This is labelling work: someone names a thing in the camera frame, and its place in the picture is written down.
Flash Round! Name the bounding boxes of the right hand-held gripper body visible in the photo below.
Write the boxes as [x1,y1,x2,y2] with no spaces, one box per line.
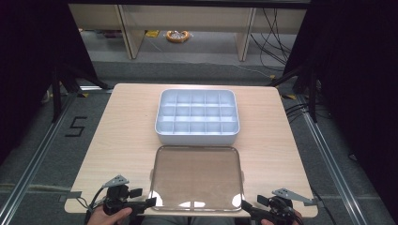
[258,187,314,225]

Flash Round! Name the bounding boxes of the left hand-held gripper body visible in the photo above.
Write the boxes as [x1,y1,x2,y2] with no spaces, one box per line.
[101,174,148,217]

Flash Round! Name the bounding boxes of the clear plastic box lid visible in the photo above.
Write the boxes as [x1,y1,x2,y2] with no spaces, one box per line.
[148,144,245,213]

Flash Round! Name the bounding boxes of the white compartment organizer box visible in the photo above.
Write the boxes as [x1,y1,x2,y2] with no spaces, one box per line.
[154,88,241,146]

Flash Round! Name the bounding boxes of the person's right hand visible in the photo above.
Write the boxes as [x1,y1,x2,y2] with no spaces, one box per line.
[260,209,304,225]

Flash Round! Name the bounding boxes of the person's left hand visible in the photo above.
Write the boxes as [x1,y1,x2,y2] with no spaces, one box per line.
[86,205,133,225]

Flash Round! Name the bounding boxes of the black metal stand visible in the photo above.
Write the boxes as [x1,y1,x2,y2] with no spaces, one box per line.
[50,60,111,124]
[268,64,320,124]

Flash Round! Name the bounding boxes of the black curtain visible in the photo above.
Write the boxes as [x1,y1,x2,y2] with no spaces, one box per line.
[0,0,100,165]
[281,0,398,217]

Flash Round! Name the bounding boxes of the beige wooden shelf unit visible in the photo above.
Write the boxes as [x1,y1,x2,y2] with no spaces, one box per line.
[68,3,308,62]

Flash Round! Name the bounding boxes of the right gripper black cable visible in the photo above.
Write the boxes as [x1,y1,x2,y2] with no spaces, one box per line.
[289,207,305,225]

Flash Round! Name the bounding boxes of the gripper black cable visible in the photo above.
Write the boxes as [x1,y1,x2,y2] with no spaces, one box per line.
[289,207,305,225]
[76,185,108,225]

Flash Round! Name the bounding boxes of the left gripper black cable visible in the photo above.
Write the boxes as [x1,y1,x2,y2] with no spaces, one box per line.
[76,185,108,225]

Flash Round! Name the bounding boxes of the black floor cables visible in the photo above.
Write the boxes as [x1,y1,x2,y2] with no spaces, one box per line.
[282,100,333,124]

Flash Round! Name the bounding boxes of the short aluminium floor rail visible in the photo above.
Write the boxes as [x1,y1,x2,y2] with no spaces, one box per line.
[78,84,115,94]

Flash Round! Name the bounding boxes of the bundle of black hanging cables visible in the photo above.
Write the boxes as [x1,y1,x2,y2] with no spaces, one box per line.
[249,7,298,72]

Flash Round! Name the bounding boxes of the orange ring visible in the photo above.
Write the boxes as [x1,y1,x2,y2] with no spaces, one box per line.
[165,29,191,44]

